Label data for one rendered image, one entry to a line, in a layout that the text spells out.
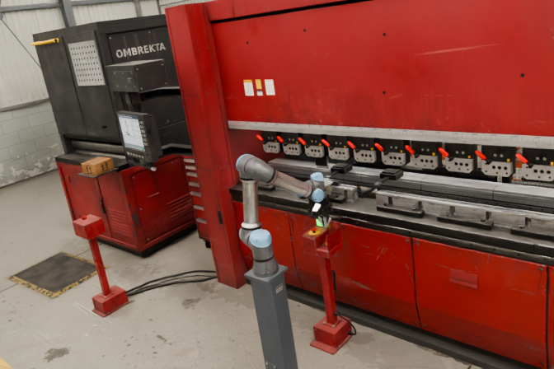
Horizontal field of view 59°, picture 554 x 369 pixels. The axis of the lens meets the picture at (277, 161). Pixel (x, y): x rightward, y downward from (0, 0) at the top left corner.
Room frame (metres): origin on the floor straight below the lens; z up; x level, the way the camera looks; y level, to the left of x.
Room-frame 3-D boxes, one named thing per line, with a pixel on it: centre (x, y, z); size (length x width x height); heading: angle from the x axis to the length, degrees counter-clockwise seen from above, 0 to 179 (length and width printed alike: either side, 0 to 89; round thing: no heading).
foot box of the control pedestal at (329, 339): (2.83, -0.19, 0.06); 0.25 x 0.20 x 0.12; 137
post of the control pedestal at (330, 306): (2.86, -0.21, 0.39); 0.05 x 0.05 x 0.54; 47
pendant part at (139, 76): (3.75, 0.95, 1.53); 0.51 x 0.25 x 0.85; 39
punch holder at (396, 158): (2.85, -0.72, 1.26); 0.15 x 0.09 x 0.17; 46
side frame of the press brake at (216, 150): (4.04, 0.28, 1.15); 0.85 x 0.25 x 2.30; 136
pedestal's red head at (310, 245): (2.86, -0.21, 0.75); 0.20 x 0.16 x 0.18; 47
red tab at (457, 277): (2.42, -0.94, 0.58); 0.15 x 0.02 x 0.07; 46
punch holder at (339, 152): (3.12, -0.43, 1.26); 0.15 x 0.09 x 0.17; 46
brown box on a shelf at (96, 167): (4.41, 1.66, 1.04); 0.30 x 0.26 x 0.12; 48
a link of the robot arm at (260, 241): (2.50, 0.15, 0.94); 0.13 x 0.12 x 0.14; 24
